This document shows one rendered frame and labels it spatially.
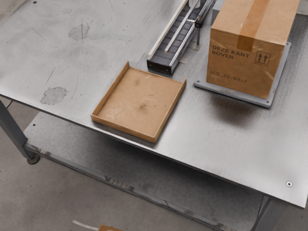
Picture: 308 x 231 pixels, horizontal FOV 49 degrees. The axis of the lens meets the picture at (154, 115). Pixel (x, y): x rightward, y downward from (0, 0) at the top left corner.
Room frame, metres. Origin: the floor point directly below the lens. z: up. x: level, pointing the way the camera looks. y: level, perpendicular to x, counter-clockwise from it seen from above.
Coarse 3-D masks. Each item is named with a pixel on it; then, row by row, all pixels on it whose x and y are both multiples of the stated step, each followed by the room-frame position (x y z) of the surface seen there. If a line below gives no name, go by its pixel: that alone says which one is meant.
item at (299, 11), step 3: (300, 0) 1.24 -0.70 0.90; (303, 0) 1.24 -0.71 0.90; (306, 0) 1.23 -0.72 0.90; (300, 3) 1.24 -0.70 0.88; (303, 3) 1.23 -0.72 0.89; (306, 3) 1.23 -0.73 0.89; (300, 6) 1.24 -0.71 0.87; (303, 6) 1.23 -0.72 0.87; (306, 6) 1.23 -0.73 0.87; (297, 9) 1.24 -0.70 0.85; (300, 9) 1.24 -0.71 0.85; (303, 9) 1.23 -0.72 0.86; (306, 9) 1.23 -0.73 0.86; (297, 12) 1.24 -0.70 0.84; (300, 12) 1.23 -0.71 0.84; (303, 12) 1.23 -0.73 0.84; (306, 12) 1.22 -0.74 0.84
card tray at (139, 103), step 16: (128, 64) 1.01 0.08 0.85; (128, 80) 0.94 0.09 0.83; (144, 80) 0.93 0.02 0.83; (160, 80) 0.92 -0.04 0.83; (112, 96) 0.86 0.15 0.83; (128, 96) 0.85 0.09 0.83; (144, 96) 0.84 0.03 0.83; (160, 96) 0.84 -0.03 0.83; (176, 96) 0.80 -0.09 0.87; (96, 112) 0.78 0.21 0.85; (112, 112) 0.78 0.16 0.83; (128, 112) 0.77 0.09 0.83; (144, 112) 0.77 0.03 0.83; (160, 112) 0.76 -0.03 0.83; (128, 128) 0.68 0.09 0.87; (144, 128) 0.69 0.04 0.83; (160, 128) 0.67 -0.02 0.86
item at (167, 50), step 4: (196, 0) 1.23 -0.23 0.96; (196, 4) 1.22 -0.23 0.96; (192, 8) 1.18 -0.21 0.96; (188, 12) 1.16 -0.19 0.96; (188, 16) 1.14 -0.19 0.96; (184, 20) 1.11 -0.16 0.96; (184, 24) 1.10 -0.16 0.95; (180, 28) 1.07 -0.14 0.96; (176, 32) 1.05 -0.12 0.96; (176, 36) 1.03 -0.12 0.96; (172, 40) 1.00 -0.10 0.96; (168, 44) 0.98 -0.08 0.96; (172, 44) 0.99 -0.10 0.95; (168, 48) 0.96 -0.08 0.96
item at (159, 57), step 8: (200, 0) 1.34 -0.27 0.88; (184, 8) 1.30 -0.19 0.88; (200, 8) 1.29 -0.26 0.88; (184, 16) 1.24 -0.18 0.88; (192, 16) 1.23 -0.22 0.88; (176, 24) 1.19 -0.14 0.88; (192, 24) 1.20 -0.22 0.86; (168, 32) 1.15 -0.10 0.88; (184, 32) 1.14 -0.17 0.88; (168, 40) 1.10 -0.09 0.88; (176, 40) 1.09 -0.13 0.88; (160, 48) 1.05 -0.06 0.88; (176, 48) 1.04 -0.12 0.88; (152, 56) 1.01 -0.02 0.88; (160, 56) 1.01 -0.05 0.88; (168, 56) 1.00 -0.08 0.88; (160, 64) 0.97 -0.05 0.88; (168, 64) 0.96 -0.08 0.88
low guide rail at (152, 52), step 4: (184, 0) 1.31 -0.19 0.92; (184, 4) 1.29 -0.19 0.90; (180, 8) 1.26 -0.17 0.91; (176, 12) 1.23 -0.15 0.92; (172, 16) 1.20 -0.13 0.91; (176, 16) 1.22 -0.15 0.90; (172, 20) 1.18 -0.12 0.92; (168, 24) 1.16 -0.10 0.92; (172, 24) 1.18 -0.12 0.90; (168, 28) 1.14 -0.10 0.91; (164, 32) 1.11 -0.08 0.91; (160, 36) 1.09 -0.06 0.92; (164, 36) 1.10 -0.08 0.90; (160, 40) 1.07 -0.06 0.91; (156, 44) 1.04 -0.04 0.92; (152, 48) 1.02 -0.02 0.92; (156, 48) 1.03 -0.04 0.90; (152, 52) 1.00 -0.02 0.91; (148, 56) 0.99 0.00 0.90
